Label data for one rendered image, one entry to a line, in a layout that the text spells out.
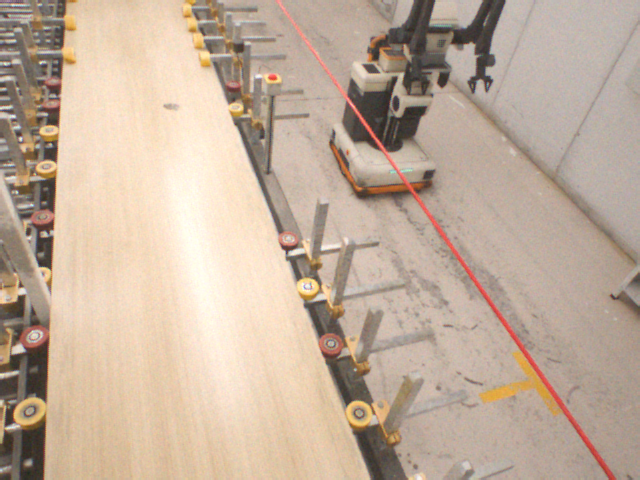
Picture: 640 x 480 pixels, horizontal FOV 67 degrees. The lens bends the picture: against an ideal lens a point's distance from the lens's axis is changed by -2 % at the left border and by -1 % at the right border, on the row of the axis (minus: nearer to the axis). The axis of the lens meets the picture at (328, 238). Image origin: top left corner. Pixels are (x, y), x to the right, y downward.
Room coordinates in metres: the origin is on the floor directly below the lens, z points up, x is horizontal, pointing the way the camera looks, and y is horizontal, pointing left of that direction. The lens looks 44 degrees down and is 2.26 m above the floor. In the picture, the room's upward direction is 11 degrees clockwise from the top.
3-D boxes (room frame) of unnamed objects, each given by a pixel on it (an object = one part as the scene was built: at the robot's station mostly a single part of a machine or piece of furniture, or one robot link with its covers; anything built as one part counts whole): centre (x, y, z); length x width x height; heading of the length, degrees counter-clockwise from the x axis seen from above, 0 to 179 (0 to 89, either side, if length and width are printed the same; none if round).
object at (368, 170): (3.22, -0.28, 0.16); 0.67 x 0.64 x 0.25; 26
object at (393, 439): (0.73, -0.29, 0.81); 0.14 x 0.06 x 0.05; 27
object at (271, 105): (2.04, 0.38, 0.93); 0.05 x 0.05 x 0.45; 27
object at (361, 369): (0.95, -0.17, 0.82); 0.14 x 0.06 x 0.05; 27
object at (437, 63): (2.96, -0.41, 0.99); 0.28 x 0.16 x 0.22; 116
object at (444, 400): (0.79, -0.36, 0.80); 0.43 x 0.03 x 0.04; 117
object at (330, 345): (0.92, -0.07, 0.85); 0.08 x 0.08 x 0.11
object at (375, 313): (0.93, -0.18, 0.88); 0.04 x 0.04 x 0.48; 27
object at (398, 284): (1.23, -0.14, 0.81); 0.43 x 0.03 x 0.04; 117
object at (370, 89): (3.30, -0.24, 0.59); 0.55 x 0.34 x 0.83; 116
